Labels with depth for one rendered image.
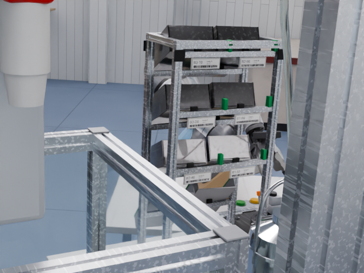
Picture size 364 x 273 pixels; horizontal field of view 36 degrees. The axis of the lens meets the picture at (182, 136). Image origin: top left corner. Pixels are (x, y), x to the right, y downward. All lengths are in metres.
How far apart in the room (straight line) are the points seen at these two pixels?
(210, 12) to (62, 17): 2.48
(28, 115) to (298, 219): 0.28
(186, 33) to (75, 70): 8.32
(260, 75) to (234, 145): 5.35
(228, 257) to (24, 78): 0.28
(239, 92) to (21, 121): 1.12
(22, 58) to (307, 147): 0.27
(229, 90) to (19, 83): 1.17
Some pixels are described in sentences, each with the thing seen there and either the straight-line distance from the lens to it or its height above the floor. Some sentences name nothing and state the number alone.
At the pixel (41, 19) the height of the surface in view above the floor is 1.78.
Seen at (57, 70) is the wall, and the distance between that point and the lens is 9.87.
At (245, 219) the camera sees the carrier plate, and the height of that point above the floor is 0.97.
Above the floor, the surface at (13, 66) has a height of 1.74.
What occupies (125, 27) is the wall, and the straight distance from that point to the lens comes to 9.57.
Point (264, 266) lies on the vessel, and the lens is 0.95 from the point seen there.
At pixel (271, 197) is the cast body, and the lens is 2.00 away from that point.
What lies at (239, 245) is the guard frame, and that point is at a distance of 0.61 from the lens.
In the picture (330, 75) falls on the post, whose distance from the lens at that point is 0.51.
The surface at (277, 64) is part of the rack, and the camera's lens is 1.61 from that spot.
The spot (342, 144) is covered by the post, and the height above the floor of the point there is 1.67.
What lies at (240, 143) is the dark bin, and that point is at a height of 1.35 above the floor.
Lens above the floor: 1.82
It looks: 16 degrees down
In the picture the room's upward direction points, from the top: 3 degrees clockwise
